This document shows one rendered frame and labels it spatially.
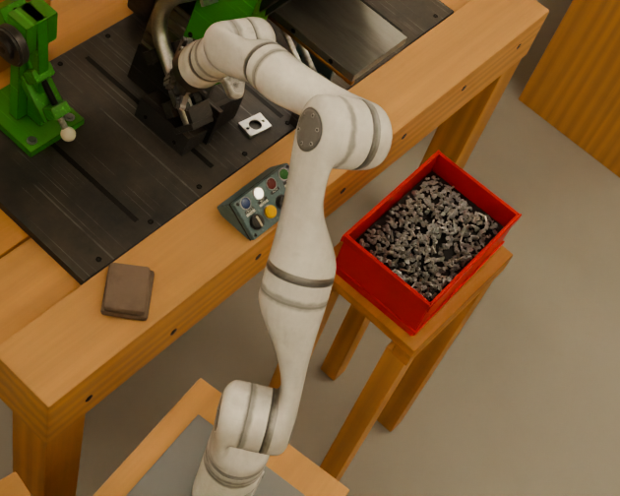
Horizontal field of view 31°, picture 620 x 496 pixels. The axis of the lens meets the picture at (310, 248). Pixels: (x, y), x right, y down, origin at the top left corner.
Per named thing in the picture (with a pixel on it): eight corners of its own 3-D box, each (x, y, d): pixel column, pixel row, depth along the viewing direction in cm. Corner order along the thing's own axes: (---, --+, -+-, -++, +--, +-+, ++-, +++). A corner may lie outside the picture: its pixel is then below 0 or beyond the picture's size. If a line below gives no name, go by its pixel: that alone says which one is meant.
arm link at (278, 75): (306, 40, 159) (256, 32, 154) (408, 118, 140) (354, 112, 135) (287, 100, 163) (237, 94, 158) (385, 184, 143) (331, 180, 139)
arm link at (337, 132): (336, 105, 134) (283, 296, 142) (398, 113, 139) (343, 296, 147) (297, 82, 141) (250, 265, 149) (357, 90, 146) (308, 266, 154)
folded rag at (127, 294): (108, 267, 195) (109, 257, 193) (154, 274, 196) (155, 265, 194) (99, 315, 189) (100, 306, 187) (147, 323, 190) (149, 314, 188)
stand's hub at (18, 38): (31, 70, 192) (31, 39, 186) (16, 79, 190) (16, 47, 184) (1, 44, 194) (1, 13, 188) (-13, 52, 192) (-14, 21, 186)
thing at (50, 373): (527, 55, 271) (550, 10, 259) (46, 447, 190) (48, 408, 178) (482, 21, 274) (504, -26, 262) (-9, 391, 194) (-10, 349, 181)
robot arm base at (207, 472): (259, 485, 180) (279, 442, 166) (230, 532, 175) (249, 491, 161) (210, 456, 181) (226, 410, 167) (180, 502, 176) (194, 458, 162)
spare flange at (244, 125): (259, 114, 222) (260, 112, 221) (272, 128, 221) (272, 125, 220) (237, 125, 219) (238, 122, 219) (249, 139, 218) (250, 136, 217)
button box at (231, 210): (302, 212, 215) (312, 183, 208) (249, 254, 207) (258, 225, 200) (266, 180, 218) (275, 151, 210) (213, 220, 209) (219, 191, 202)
